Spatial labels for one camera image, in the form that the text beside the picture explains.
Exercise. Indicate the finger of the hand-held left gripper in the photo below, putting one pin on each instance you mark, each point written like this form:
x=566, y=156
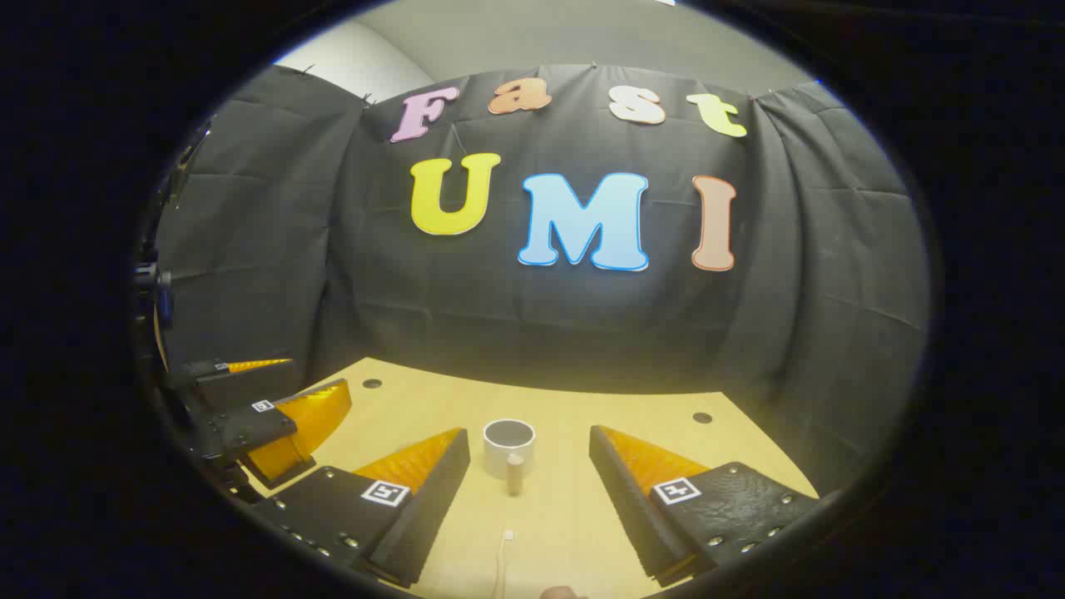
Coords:
x=208, y=378
x=250, y=428

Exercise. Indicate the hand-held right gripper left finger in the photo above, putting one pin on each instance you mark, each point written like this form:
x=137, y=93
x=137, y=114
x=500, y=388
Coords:
x=433, y=507

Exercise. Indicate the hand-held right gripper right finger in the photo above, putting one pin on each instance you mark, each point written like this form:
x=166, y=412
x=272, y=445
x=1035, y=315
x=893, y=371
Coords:
x=624, y=507

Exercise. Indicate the beige toothbrush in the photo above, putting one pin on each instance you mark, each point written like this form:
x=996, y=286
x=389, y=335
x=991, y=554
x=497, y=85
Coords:
x=502, y=566

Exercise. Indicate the round brown wooden coaster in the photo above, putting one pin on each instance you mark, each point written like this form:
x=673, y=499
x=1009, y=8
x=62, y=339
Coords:
x=563, y=593

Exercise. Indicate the wooden desktop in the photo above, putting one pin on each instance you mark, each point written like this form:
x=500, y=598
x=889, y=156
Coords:
x=566, y=516

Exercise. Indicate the black backdrop cloth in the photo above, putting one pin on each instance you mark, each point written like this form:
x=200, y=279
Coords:
x=582, y=333

